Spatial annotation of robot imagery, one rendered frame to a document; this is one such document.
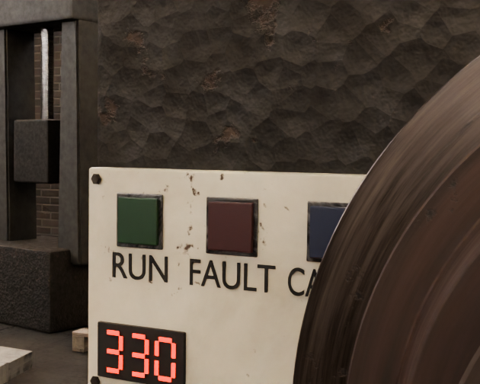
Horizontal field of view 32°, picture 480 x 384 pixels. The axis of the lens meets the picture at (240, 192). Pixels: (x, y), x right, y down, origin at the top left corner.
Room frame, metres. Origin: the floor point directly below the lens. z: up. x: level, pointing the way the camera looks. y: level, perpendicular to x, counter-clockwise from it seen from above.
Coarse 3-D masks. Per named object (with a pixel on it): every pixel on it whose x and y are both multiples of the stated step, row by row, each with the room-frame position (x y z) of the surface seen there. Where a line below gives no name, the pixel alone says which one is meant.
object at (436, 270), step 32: (448, 192) 0.38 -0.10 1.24; (416, 224) 0.39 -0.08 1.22; (448, 224) 0.38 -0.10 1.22; (416, 256) 0.39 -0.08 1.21; (448, 256) 0.38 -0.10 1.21; (384, 288) 0.40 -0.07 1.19; (416, 288) 0.39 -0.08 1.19; (448, 288) 0.37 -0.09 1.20; (384, 320) 0.40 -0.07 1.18; (416, 320) 0.39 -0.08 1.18; (448, 320) 0.36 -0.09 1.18; (384, 352) 0.40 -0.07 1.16; (416, 352) 0.37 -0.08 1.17; (448, 352) 0.36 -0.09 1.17
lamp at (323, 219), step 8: (312, 208) 0.57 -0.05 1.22; (320, 208) 0.57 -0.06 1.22; (328, 208) 0.56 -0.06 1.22; (336, 208) 0.56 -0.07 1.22; (344, 208) 0.56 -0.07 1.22; (312, 216) 0.57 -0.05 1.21; (320, 216) 0.57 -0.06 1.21; (328, 216) 0.56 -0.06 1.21; (336, 216) 0.56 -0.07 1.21; (312, 224) 0.57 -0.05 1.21; (320, 224) 0.57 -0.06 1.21; (328, 224) 0.56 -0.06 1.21; (336, 224) 0.56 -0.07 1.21; (312, 232) 0.57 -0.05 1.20; (320, 232) 0.57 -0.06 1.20; (328, 232) 0.56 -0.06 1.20; (312, 240) 0.57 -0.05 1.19; (320, 240) 0.57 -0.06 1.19; (328, 240) 0.56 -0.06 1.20; (312, 248) 0.57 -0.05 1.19; (320, 248) 0.57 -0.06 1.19; (312, 256) 0.57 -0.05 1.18; (320, 256) 0.57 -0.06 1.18
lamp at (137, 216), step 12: (120, 204) 0.64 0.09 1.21; (132, 204) 0.64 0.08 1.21; (144, 204) 0.63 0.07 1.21; (156, 204) 0.63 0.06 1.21; (120, 216) 0.64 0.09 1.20; (132, 216) 0.64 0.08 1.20; (144, 216) 0.63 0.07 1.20; (156, 216) 0.63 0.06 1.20; (120, 228) 0.64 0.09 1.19; (132, 228) 0.64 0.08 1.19; (144, 228) 0.63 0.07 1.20; (156, 228) 0.63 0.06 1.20; (120, 240) 0.64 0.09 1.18; (132, 240) 0.64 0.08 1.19; (144, 240) 0.63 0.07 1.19; (156, 240) 0.63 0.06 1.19
